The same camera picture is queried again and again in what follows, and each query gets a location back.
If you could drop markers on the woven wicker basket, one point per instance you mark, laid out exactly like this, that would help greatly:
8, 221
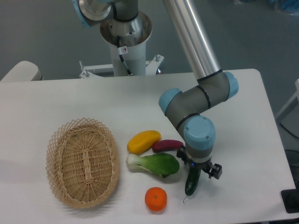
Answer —
82, 163

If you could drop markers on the blue object in corner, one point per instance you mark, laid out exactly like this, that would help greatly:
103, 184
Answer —
290, 7

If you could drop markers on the black device at table edge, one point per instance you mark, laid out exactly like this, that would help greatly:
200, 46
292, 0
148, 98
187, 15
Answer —
290, 199

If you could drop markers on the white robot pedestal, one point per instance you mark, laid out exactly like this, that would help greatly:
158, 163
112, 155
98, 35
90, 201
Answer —
127, 45

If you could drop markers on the yellow mango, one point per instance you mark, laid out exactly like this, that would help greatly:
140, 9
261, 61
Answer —
143, 141

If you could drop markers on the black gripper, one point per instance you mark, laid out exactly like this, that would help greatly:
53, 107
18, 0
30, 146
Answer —
213, 170

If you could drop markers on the green cucumber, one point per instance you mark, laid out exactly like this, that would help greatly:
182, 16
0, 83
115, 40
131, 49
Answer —
192, 181

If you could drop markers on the white chair back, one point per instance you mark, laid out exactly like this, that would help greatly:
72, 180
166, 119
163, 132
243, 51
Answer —
23, 71

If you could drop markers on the orange tangerine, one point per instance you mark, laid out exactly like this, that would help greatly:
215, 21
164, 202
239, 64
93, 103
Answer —
155, 199

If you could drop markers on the purple sweet potato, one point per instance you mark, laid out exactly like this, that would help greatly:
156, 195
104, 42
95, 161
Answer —
166, 145

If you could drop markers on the green bok choy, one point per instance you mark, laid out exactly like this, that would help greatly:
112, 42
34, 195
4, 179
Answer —
160, 164

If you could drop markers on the white furniture frame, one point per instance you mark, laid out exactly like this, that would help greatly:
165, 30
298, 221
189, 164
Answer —
290, 104

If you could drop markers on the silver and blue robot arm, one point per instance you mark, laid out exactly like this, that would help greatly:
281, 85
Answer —
183, 109

